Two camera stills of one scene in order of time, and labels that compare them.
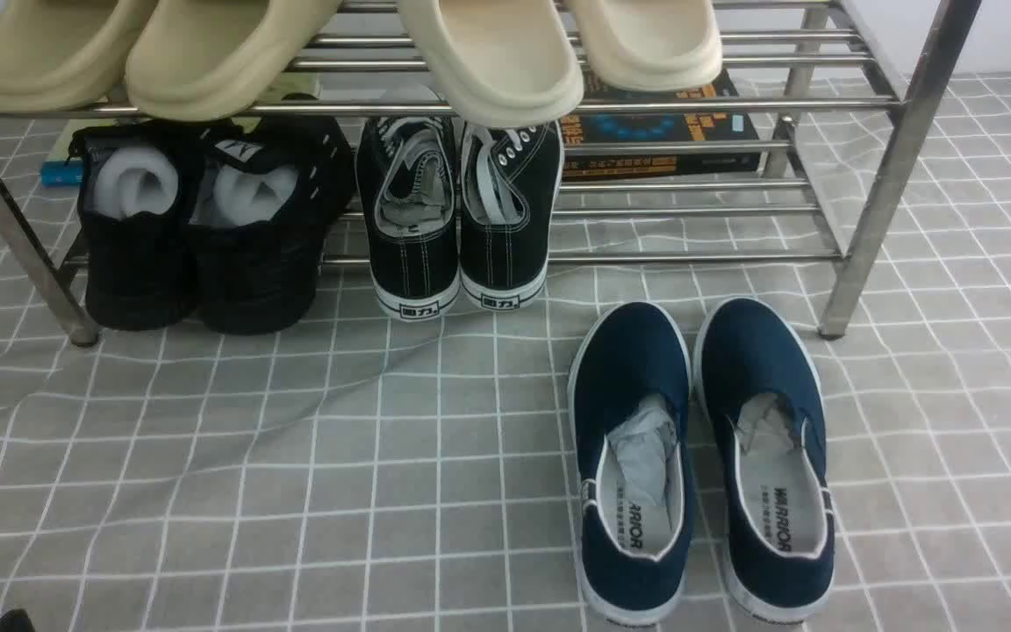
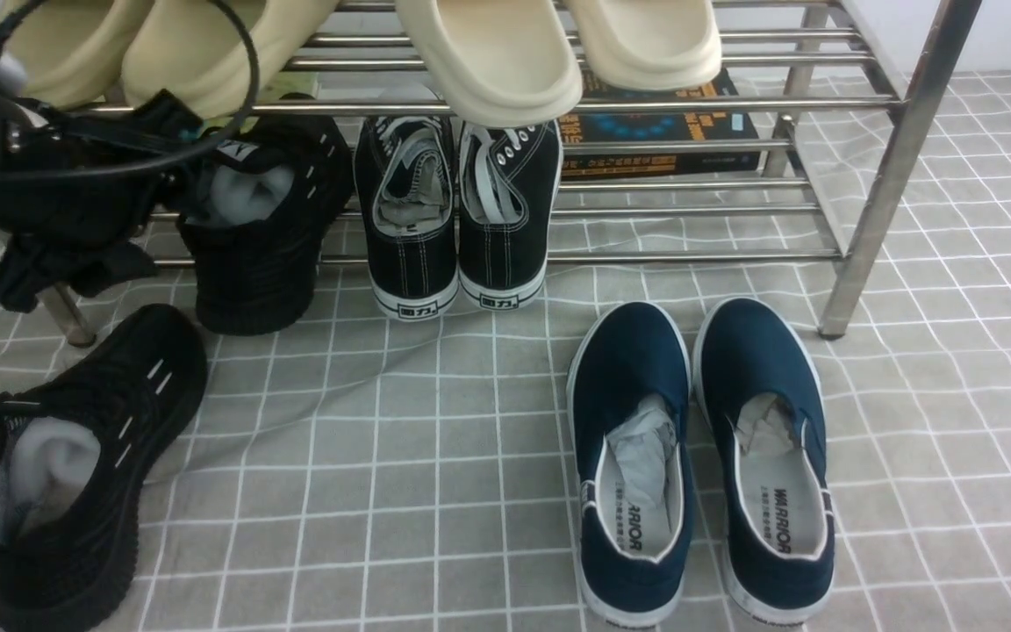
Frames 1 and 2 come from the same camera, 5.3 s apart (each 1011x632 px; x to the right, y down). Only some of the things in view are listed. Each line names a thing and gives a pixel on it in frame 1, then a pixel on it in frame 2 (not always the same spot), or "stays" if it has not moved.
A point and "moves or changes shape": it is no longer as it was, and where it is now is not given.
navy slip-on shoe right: x=763 y=420 stays
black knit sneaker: x=264 y=189 stays
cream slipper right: x=650 y=46 stays
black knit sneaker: x=138 y=183 moves or changes shape
